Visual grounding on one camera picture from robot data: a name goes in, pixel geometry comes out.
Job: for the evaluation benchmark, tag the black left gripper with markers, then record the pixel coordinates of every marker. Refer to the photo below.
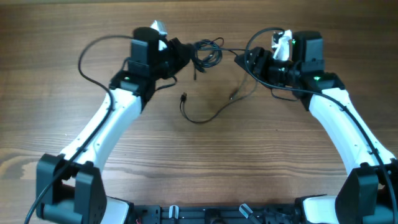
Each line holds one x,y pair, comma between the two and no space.
176,46

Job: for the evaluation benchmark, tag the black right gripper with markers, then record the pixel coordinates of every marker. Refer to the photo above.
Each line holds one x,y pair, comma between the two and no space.
258,62

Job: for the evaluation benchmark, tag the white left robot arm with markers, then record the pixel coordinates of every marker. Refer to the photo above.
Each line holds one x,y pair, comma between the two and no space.
69,186

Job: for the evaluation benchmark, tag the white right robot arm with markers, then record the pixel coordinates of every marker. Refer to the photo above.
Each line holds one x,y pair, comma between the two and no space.
295,63

